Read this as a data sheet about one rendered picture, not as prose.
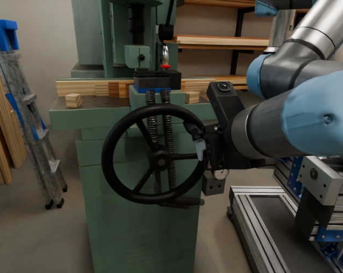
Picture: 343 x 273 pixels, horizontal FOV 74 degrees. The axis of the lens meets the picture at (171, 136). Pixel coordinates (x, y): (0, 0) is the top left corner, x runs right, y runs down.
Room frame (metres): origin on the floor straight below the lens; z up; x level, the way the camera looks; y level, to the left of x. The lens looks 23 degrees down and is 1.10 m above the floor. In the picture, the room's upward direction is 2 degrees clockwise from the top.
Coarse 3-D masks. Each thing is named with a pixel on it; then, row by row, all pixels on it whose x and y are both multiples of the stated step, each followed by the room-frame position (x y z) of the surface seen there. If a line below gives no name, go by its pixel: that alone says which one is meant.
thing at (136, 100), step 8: (136, 96) 0.59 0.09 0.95; (144, 96) 0.60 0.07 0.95; (160, 96) 0.61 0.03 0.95; (176, 96) 0.62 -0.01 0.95; (184, 96) 0.63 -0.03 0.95; (136, 104) 0.59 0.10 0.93; (144, 104) 0.60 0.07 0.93; (176, 104) 0.62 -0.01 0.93; (184, 104) 0.63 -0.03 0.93; (144, 120) 0.60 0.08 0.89; (160, 120) 0.61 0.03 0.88; (176, 120) 0.62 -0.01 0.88
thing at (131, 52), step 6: (126, 48) 0.85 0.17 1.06; (132, 48) 0.80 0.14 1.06; (138, 48) 0.80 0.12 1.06; (144, 48) 0.81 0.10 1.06; (126, 54) 0.86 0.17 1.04; (132, 54) 0.80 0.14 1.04; (138, 54) 0.80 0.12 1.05; (144, 54) 0.81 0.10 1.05; (126, 60) 0.87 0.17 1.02; (132, 60) 0.80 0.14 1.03; (138, 60) 0.80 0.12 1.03; (144, 60) 0.81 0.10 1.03; (132, 66) 0.80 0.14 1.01; (138, 66) 0.80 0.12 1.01; (144, 66) 0.81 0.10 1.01
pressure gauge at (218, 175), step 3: (219, 165) 0.71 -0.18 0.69; (213, 171) 0.71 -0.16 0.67; (216, 171) 0.71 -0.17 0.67; (219, 171) 0.71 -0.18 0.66; (222, 171) 0.71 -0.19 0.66; (225, 171) 0.72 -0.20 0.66; (228, 171) 0.72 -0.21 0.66; (213, 174) 0.70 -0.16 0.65; (216, 174) 0.71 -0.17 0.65; (219, 174) 0.71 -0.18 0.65; (222, 174) 0.71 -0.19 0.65; (225, 174) 0.72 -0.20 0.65; (216, 177) 0.71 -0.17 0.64; (219, 177) 0.71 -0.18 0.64; (222, 177) 0.71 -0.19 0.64; (225, 177) 0.72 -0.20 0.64; (216, 180) 0.73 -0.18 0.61
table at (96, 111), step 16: (64, 96) 0.78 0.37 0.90; (96, 96) 0.80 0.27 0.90; (64, 112) 0.63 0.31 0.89; (80, 112) 0.64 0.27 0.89; (96, 112) 0.65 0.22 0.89; (112, 112) 0.66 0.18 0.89; (128, 112) 0.68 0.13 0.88; (192, 112) 0.74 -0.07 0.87; (208, 112) 0.76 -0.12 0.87; (64, 128) 0.62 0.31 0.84; (128, 128) 0.59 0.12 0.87; (160, 128) 0.61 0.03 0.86; (176, 128) 0.63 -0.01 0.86
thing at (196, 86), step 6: (96, 84) 0.81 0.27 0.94; (102, 84) 0.81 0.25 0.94; (186, 84) 0.90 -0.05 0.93; (192, 84) 0.91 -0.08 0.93; (198, 84) 0.91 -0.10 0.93; (204, 84) 0.92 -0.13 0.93; (96, 90) 0.80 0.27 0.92; (102, 90) 0.81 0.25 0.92; (108, 90) 0.81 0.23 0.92; (186, 90) 0.90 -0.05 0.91; (192, 90) 0.91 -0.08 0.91; (198, 90) 0.91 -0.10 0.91
